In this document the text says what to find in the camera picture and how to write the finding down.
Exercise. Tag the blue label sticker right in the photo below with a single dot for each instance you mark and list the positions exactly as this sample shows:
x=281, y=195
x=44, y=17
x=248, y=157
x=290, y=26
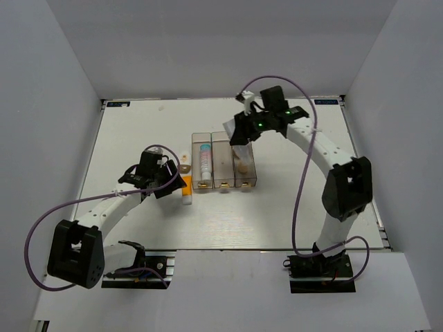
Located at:
x=326, y=101

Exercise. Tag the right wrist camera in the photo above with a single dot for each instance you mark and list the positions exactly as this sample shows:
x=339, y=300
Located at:
x=246, y=98

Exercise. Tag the clear organizer bin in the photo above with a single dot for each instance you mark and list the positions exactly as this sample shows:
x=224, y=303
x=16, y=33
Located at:
x=197, y=140
x=223, y=172
x=245, y=180

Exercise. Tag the white bottle brown cap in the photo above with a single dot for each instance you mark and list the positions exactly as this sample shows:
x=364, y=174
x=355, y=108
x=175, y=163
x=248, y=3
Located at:
x=185, y=160

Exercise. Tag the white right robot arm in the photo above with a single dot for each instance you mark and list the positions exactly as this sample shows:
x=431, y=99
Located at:
x=348, y=187

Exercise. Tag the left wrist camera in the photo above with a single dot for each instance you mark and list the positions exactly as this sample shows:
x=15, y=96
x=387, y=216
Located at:
x=156, y=150

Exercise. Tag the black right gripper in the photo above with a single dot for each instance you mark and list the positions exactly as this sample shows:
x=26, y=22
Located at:
x=243, y=131

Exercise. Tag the teal pink gradient tube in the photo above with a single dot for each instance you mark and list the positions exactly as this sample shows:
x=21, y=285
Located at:
x=205, y=154

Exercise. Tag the clear left organizer bin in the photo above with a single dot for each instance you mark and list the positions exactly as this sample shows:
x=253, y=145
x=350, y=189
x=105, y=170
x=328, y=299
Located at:
x=197, y=140

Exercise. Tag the blue label sticker left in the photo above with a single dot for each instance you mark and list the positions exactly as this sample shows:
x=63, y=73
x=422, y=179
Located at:
x=118, y=104

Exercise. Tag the clear middle organizer bin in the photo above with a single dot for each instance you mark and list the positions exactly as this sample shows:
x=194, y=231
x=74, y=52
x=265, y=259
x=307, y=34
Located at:
x=223, y=172

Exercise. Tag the clear right organizer bin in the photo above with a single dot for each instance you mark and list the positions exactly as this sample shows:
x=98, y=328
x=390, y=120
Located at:
x=245, y=180

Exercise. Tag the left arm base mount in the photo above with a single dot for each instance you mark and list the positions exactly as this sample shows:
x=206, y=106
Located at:
x=129, y=265

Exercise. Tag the beige makeup sponge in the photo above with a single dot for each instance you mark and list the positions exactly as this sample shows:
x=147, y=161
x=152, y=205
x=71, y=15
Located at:
x=242, y=168

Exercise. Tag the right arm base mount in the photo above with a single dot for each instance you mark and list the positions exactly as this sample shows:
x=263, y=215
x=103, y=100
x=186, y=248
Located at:
x=319, y=274

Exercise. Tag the clear white cosmetic tube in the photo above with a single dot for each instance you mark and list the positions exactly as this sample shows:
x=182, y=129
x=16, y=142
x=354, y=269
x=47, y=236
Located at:
x=229, y=128

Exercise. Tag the blue label sticker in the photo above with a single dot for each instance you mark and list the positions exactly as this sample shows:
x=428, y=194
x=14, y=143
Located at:
x=118, y=104
x=326, y=101

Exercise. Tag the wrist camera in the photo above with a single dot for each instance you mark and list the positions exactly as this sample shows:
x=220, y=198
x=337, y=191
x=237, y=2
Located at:
x=246, y=98
x=156, y=150

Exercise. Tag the orange cream tube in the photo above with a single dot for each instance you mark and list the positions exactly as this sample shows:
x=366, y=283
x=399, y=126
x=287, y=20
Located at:
x=187, y=190

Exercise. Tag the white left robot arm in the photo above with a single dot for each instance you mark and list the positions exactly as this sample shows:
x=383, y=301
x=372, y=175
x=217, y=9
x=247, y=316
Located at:
x=78, y=252

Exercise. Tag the round white powder puff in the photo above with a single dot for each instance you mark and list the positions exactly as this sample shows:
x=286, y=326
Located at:
x=241, y=151

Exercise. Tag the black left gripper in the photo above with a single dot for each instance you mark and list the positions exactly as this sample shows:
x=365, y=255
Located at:
x=177, y=184

